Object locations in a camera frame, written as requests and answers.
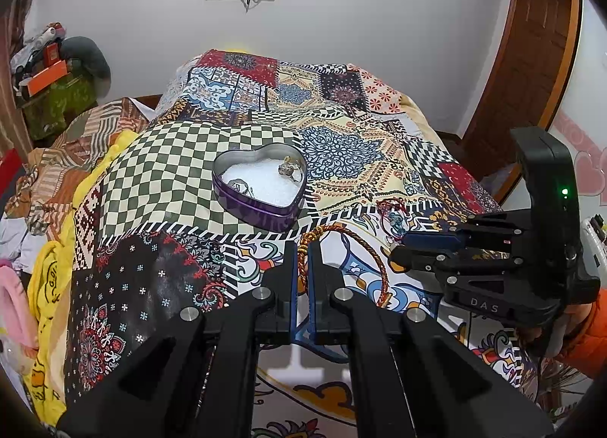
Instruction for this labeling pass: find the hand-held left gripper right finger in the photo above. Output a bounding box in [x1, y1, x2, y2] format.
[307, 241, 555, 438]

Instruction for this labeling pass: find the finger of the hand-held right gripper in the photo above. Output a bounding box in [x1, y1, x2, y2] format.
[402, 211, 534, 254]
[390, 246, 536, 278]

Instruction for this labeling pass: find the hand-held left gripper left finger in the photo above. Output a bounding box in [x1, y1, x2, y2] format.
[57, 240, 300, 438]

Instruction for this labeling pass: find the orange braided bracelet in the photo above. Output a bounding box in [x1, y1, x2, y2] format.
[298, 224, 395, 312]

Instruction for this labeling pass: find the red string bracelet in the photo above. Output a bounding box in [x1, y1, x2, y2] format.
[377, 198, 419, 240]

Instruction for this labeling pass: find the purple heart-shaped tin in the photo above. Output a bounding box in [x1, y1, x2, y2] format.
[212, 144, 308, 232]

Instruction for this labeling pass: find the silver ring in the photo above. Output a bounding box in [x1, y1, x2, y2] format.
[279, 158, 305, 184]
[226, 177, 258, 200]

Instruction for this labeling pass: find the person's right forearm orange sleeve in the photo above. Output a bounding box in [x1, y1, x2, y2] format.
[555, 300, 607, 380]

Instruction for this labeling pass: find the white device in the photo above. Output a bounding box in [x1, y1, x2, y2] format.
[581, 215, 607, 274]

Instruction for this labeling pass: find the white wardrobe sliding door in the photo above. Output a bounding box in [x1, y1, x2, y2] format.
[545, 0, 607, 212]

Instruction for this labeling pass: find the brown wooden door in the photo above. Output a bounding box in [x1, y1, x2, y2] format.
[462, 0, 582, 183]

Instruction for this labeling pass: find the patchwork printed blanket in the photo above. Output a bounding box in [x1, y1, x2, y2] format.
[64, 49, 541, 438]

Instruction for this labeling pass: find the yellow printed cloth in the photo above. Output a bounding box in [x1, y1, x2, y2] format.
[26, 130, 139, 416]

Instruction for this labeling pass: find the orange striped blanket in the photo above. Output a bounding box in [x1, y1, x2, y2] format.
[5, 97, 153, 236]

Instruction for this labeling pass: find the long orange box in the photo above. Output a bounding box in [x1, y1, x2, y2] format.
[26, 61, 68, 98]

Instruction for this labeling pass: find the pile of clothes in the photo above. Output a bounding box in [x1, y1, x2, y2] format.
[9, 23, 65, 75]

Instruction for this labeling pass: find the brown striped curtain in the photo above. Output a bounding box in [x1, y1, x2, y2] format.
[0, 0, 44, 160]

